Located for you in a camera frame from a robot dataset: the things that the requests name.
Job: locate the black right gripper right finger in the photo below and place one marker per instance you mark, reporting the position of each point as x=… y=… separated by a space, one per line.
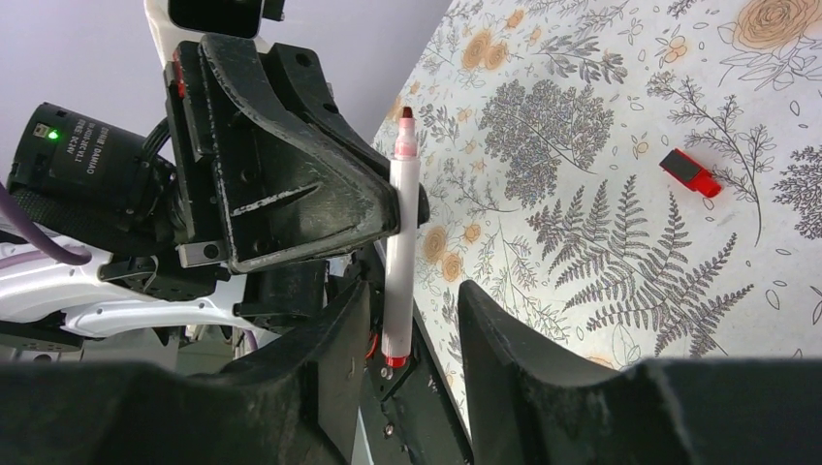
x=531 y=401

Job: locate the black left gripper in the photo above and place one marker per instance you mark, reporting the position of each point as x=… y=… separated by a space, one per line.
x=268 y=171

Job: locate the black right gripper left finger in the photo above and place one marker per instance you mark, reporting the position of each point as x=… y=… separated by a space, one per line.
x=294 y=401

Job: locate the white marker red end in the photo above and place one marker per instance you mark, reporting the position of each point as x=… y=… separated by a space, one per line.
x=400 y=247

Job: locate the red marker cap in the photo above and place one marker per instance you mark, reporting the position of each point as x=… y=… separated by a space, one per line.
x=690 y=173

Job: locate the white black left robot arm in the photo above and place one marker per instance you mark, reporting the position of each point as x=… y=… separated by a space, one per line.
x=107 y=189

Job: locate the floral table mat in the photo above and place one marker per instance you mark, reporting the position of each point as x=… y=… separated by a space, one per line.
x=541 y=128

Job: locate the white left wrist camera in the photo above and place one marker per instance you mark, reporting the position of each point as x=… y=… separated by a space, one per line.
x=172 y=22

